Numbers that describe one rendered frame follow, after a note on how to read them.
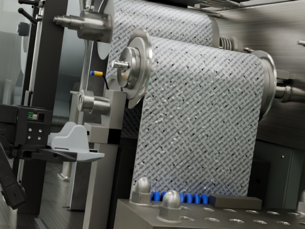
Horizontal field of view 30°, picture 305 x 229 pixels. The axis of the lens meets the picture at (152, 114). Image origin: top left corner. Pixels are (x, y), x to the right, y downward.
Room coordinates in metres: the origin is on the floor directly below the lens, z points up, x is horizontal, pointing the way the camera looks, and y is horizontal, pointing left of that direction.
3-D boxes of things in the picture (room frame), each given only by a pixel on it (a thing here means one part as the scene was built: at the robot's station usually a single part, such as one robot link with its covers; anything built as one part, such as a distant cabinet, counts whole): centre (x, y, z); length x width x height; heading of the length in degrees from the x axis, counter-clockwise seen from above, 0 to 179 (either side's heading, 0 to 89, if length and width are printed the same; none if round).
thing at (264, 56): (1.14, -0.19, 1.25); 0.15 x 0.01 x 0.15; 22
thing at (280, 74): (1.16, -0.24, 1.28); 0.06 x 0.05 x 0.02; 112
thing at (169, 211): (0.84, -0.05, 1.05); 0.04 x 0.04 x 0.04
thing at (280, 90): (1.16, -0.23, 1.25); 0.07 x 0.04 x 0.04; 112
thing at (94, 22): (1.27, 0.16, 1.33); 0.06 x 0.06 x 0.06; 22
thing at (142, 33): (1.04, 0.04, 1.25); 0.15 x 0.01 x 0.15; 22
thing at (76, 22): (1.25, 0.21, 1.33); 0.06 x 0.03 x 0.03; 112
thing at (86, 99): (1.05, 0.13, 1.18); 0.04 x 0.02 x 0.04; 22
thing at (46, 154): (0.90, 0.16, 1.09); 0.09 x 0.05 x 0.02; 104
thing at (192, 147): (1.03, -0.09, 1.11); 0.23 x 0.01 x 0.18; 112
